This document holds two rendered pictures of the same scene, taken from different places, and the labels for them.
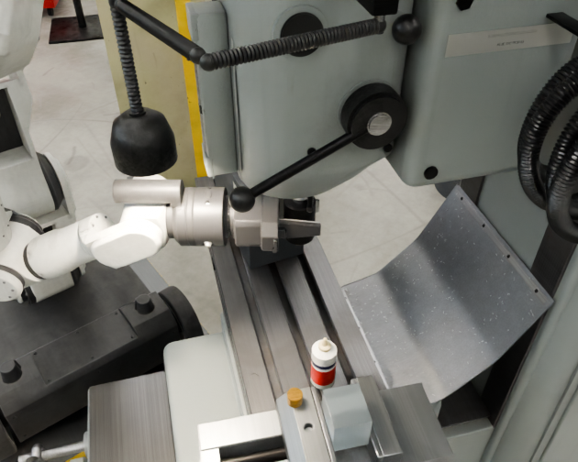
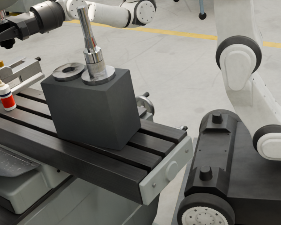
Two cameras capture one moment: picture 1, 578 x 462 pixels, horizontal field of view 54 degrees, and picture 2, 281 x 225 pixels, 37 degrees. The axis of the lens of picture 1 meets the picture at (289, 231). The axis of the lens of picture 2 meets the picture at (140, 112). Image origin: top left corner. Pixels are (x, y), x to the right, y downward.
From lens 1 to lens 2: 194 cm
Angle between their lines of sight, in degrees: 102
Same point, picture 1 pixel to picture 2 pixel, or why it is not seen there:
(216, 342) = not seen: hidden behind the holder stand
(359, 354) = not seen: outside the picture
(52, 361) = (214, 137)
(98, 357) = (197, 152)
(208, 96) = not seen: outside the picture
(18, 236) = (131, 5)
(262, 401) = (31, 92)
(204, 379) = not seen: hidden behind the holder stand
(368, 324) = (9, 158)
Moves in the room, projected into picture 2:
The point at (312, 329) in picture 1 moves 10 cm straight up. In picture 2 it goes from (26, 116) to (17, 90)
